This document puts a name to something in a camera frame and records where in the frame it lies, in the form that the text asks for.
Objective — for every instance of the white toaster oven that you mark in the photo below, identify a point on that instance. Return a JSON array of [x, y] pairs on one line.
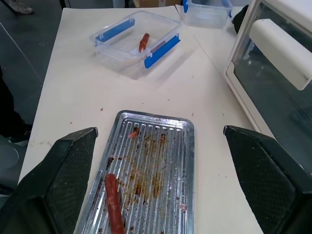
[[273, 63]]

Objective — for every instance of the ribbed metal baking tray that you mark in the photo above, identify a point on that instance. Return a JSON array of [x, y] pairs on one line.
[[151, 170]]

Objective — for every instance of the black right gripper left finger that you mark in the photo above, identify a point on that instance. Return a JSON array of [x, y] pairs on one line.
[[48, 180]]

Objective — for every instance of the long red sausage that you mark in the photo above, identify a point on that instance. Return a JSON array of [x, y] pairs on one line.
[[114, 204]]

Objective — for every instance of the short red sausage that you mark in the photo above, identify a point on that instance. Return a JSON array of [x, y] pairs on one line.
[[143, 42]]

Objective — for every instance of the person in dark clothing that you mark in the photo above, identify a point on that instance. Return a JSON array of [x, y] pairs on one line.
[[9, 107]]

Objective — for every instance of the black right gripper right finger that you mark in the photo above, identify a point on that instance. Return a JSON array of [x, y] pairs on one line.
[[265, 178]]

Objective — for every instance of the person's shoe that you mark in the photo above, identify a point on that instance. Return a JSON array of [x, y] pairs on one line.
[[22, 6]]

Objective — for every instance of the clear container with blue clips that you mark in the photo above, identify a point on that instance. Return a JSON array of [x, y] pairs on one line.
[[207, 12], [136, 41]]

